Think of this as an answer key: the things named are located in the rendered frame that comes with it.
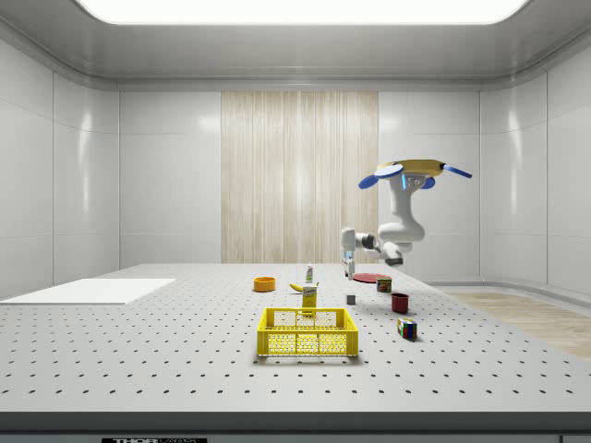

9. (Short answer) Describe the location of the puzzle cube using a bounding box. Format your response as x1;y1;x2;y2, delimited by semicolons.
396;317;418;341

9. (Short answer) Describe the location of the drone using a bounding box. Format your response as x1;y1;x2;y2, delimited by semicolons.
358;158;474;191

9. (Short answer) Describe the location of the yellow white carton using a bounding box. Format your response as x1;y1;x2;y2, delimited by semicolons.
302;284;318;317

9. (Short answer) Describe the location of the white board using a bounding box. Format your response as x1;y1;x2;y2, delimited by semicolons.
0;278;177;305

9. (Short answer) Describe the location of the yellow basket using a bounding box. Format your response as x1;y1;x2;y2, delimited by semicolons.
256;306;360;359

